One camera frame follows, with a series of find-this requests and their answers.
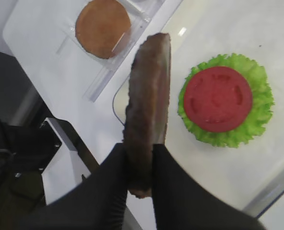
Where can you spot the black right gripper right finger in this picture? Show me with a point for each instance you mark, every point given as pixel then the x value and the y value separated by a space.
pixel 180 203

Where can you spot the green lettuce leaf on bun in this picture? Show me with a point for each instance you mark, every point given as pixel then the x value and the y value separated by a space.
pixel 262 103

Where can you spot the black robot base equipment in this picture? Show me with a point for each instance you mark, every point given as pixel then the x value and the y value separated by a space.
pixel 27 144

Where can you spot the cream metal baking tray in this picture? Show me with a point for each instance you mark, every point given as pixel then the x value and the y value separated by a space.
pixel 251 176

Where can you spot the brown bun bottom in rack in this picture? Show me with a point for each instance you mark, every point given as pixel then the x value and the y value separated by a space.
pixel 102 27

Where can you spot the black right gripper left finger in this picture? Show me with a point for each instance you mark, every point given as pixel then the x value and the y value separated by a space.
pixel 98 203

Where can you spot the brown meat patty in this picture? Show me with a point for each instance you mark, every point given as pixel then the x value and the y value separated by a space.
pixel 146 114

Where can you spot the red tomato slice on lettuce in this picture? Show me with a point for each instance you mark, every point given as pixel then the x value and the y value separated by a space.
pixel 217 99

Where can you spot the left clear acrylic rack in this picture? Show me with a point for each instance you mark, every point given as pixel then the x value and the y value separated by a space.
pixel 85 72

